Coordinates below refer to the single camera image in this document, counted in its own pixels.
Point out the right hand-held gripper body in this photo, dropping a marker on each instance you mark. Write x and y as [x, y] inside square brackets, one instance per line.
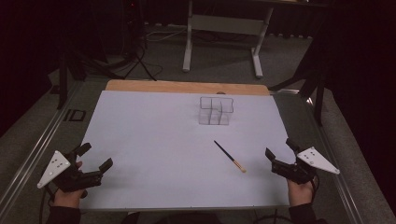
[301, 168]

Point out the white paper sheet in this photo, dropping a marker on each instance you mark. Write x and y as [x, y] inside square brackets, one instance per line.
[174, 149]

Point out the clear plastic organizer box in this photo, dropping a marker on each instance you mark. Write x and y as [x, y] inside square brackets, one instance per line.
[216, 110]

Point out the thin black paintbrush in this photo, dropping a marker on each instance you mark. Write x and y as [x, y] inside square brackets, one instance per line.
[229, 156]

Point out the white metal table frame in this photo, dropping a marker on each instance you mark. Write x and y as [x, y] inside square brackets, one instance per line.
[227, 31]

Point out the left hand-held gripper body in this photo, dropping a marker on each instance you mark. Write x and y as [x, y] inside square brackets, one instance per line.
[72, 177]

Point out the person's right hand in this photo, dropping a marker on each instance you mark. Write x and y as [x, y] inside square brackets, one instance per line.
[300, 192]

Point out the black stand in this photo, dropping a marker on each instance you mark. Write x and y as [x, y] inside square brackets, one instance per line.
[63, 77]
[308, 77]

